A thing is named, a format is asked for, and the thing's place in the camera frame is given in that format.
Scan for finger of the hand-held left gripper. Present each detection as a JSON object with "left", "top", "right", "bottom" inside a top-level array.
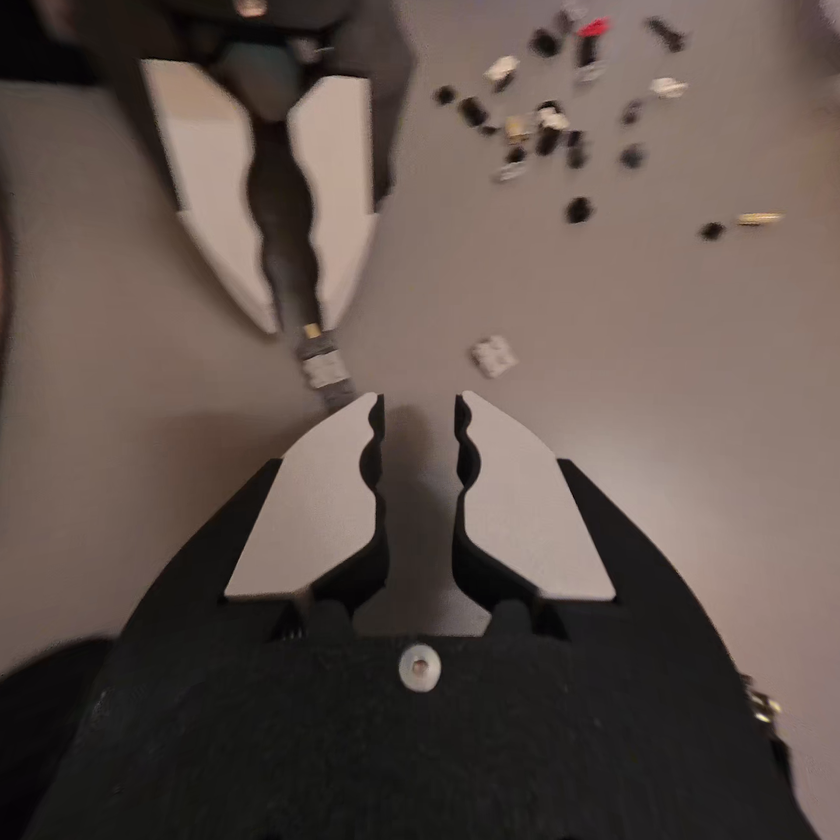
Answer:
[
  {"left": 287, "top": 75, "right": 379, "bottom": 329},
  {"left": 140, "top": 59, "right": 283, "bottom": 337}
]

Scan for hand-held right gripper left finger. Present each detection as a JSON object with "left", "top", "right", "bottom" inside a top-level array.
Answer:
[{"left": 224, "top": 392, "right": 388, "bottom": 621}]

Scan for grey desk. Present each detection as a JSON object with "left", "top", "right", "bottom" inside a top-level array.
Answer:
[{"left": 0, "top": 0, "right": 840, "bottom": 840}]

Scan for black mesh wrist rest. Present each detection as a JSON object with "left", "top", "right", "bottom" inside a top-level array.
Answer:
[{"left": 0, "top": 635, "right": 116, "bottom": 840}]

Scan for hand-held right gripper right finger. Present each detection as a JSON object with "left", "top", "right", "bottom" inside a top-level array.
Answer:
[{"left": 453, "top": 392, "right": 616, "bottom": 619}]

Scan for dark grey brick assembly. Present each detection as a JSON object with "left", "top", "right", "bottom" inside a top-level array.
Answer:
[{"left": 298, "top": 322, "right": 358, "bottom": 413}]

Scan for scattered small toy bricks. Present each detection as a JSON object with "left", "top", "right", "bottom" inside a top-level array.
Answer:
[{"left": 432, "top": 3, "right": 786, "bottom": 242}]

